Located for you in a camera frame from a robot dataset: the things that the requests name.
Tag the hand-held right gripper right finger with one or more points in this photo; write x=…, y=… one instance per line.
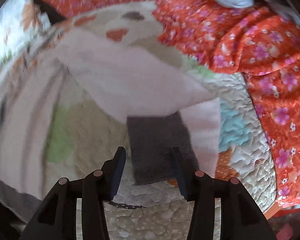
x=181, y=177

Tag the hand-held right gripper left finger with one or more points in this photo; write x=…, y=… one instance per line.
x=117, y=172

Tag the heart print quilt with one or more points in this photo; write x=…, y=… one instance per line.
x=240, y=135

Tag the orange floral bed sheet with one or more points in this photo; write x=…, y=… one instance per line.
x=265, y=42

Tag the black cloth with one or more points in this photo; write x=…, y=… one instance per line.
x=50, y=11

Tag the white floral pillow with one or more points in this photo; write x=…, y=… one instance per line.
x=10, y=25

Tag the white cloth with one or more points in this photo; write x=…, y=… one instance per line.
x=282, y=7

